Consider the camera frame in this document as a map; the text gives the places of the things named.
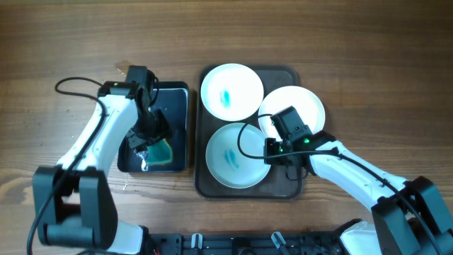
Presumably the white plate long blue stain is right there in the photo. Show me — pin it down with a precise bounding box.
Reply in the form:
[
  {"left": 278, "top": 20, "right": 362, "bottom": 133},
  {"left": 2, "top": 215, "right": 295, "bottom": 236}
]
[{"left": 200, "top": 63, "right": 264, "bottom": 121}]

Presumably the green and yellow sponge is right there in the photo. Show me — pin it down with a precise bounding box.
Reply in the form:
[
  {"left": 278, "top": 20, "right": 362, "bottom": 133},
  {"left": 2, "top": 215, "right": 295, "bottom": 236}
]
[{"left": 146, "top": 139, "right": 173, "bottom": 165}]

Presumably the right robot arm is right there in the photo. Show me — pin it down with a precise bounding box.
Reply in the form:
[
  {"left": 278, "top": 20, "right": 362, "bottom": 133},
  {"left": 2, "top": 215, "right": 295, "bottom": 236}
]
[{"left": 264, "top": 106, "right": 452, "bottom": 254}]

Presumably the brown serving tray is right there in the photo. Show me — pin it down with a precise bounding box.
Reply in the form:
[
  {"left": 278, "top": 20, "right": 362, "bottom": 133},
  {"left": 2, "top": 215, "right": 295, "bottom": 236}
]
[{"left": 194, "top": 64, "right": 304, "bottom": 200}]

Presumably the black water basin tray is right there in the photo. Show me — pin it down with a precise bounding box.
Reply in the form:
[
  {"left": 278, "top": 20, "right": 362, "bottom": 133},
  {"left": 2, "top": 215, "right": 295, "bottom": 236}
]
[{"left": 117, "top": 81, "right": 190, "bottom": 173}]

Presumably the light blue-tinted white plate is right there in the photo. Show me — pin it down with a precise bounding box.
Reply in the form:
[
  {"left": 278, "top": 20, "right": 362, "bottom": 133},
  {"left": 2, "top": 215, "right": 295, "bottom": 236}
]
[{"left": 205, "top": 123, "right": 270, "bottom": 188}]

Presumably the white plate blue dots stain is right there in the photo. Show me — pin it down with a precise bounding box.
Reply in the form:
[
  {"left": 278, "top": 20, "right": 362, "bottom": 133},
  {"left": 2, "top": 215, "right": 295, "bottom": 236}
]
[{"left": 258, "top": 86, "right": 326, "bottom": 134}]

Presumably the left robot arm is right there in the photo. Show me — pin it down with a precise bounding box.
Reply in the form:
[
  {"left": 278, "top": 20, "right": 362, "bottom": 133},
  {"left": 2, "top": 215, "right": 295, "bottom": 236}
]
[{"left": 26, "top": 65, "right": 173, "bottom": 254}]

